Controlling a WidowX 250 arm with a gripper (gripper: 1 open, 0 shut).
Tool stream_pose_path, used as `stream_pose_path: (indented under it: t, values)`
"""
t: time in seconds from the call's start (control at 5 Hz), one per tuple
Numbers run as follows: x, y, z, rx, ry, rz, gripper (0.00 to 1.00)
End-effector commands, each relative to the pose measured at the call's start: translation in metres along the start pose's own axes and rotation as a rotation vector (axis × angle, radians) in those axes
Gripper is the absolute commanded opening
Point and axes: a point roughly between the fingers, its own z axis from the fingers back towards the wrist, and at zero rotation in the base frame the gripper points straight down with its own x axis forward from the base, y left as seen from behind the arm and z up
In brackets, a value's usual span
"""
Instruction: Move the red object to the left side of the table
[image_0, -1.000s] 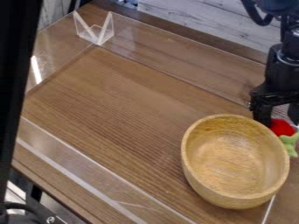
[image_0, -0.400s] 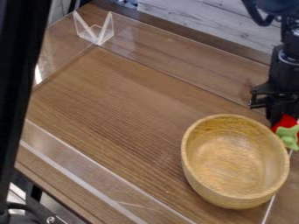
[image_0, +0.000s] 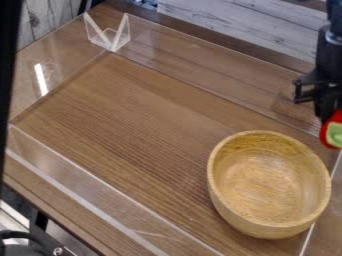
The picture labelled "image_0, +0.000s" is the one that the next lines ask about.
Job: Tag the red felt strawberry toy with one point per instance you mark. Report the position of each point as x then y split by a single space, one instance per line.
330 133

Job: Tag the black metal table clamp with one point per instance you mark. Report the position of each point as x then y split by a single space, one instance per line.
53 248

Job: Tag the clear acrylic barrier wall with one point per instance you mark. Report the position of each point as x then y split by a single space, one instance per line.
65 96

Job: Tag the clear acrylic corner bracket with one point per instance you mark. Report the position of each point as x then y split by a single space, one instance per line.
108 38

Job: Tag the oval wooden bowl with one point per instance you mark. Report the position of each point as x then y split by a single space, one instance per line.
268 184

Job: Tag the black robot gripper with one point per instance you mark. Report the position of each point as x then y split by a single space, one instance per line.
320 85

